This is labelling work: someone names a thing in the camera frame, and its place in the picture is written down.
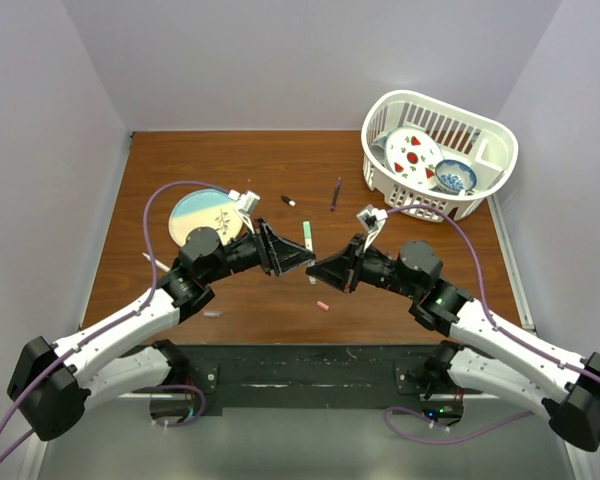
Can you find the strawberry pattern plate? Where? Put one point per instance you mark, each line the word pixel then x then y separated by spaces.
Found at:
pixel 412 155

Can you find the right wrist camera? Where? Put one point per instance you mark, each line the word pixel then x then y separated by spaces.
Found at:
pixel 373 221

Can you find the purple pen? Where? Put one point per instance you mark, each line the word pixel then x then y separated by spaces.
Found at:
pixel 335 195

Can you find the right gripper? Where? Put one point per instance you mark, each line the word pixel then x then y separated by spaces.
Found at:
pixel 340 270

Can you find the white pen at table edge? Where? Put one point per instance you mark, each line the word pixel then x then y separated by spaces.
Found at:
pixel 156 263

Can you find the blue and white bowl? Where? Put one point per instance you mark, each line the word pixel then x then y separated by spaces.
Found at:
pixel 453 177

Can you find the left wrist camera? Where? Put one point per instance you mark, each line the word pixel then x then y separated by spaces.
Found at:
pixel 245 205

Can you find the round pastel plate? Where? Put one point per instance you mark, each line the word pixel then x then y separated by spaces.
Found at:
pixel 204 208

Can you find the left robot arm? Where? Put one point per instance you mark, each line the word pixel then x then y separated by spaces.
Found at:
pixel 55 383

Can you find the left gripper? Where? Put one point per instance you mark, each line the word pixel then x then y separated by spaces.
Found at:
pixel 275 254

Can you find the black and white pen cap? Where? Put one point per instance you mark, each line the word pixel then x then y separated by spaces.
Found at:
pixel 288 200

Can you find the pink pen cap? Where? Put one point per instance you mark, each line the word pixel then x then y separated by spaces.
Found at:
pixel 322 305

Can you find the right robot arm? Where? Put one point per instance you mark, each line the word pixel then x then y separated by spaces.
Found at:
pixel 481 351

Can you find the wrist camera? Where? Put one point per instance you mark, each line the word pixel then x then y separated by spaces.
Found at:
pixel 373 221
pixel 245 205

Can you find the white marker with green end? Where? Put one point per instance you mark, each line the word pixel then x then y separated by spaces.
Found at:
pixel 308 243

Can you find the white plastic dish basket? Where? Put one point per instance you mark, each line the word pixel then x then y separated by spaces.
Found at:
pixel 487 146

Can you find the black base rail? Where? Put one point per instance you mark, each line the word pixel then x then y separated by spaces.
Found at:
pixel 328 376

